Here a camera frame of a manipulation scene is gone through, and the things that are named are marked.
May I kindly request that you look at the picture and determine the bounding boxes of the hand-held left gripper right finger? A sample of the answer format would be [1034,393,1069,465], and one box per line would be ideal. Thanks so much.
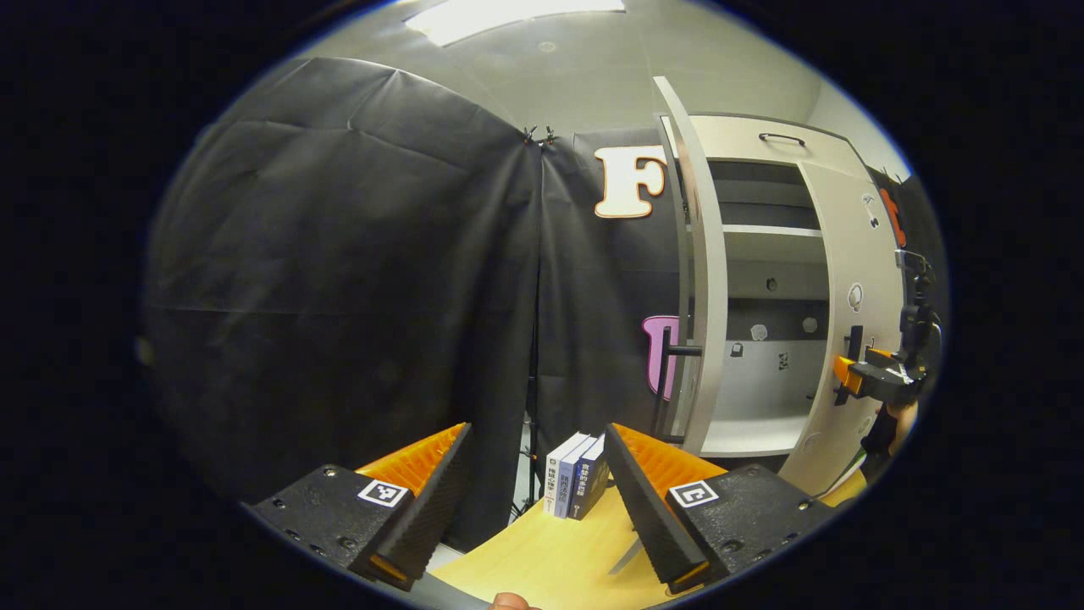
[603,422,839,596]

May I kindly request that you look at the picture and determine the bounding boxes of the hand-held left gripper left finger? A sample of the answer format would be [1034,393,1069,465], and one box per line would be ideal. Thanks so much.
[241,422,473,592]

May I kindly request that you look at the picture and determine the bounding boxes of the white cabinet door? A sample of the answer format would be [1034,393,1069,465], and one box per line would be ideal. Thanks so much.
[652,76,729,458]
[779,161,907,496]

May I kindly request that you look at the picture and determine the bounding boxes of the white and grey cabinet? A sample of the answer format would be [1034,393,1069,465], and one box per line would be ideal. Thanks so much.
[661,114,873,463]

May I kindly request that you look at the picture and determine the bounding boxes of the dark blue book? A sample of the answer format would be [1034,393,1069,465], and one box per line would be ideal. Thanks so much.
[569,434,611,520]

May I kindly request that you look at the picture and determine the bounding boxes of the grey blue book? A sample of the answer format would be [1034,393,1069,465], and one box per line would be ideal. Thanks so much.
[556,435,600,519]

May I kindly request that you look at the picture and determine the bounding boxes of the white book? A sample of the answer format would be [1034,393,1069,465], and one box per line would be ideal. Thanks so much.
[545,432,592,518]

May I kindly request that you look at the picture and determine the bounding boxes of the black backdrop stand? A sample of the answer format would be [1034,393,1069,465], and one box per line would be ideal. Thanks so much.
[511,263,545,518]

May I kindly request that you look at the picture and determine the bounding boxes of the black backdrop cloth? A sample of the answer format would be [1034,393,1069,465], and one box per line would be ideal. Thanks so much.
[144,58,943,552]

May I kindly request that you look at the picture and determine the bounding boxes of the ceiling light panel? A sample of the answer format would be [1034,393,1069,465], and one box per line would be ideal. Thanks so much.
[405,0,628,47]

